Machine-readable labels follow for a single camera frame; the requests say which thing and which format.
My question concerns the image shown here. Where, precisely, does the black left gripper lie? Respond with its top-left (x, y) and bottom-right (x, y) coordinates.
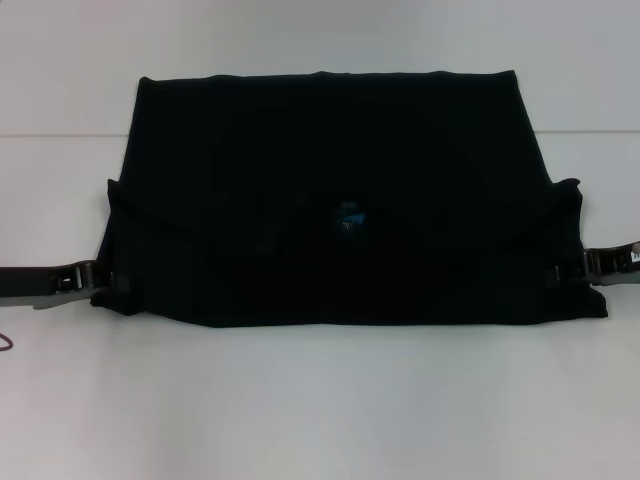
top-left (0, 258), bottom-right (132, 312)

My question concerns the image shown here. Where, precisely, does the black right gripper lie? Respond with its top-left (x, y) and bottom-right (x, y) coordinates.
top-left (547, 241), bottom-right (640, 290)

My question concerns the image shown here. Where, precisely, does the black shirt with FREE print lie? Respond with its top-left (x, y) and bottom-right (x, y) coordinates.
top-left (88, 70), bottom-right (612, 332)

